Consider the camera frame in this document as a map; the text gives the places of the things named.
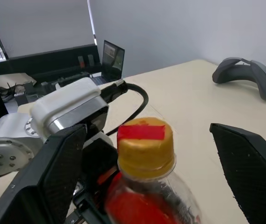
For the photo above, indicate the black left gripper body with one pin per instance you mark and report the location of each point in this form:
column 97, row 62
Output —
column 97, row 158

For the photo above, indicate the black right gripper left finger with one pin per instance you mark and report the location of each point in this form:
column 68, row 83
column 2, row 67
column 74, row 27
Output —
column 42, row 182

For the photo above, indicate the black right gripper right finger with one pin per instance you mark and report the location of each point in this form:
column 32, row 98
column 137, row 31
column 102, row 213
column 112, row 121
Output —
column 251, row 168

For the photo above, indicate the red drink bottle yellow cap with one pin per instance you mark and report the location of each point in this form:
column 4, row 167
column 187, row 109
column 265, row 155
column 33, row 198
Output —
column 144, row 149

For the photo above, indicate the grey curved visor-shaped part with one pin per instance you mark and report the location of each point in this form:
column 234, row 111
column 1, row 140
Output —
column 261, row 77

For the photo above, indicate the black open laptop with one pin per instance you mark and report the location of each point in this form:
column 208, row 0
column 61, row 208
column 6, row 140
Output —
column 113, row 60

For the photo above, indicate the long black cabinet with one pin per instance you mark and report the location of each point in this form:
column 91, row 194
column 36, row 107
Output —
column 53, row 58

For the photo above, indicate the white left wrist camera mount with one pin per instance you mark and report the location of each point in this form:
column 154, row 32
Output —
column 65, row 98

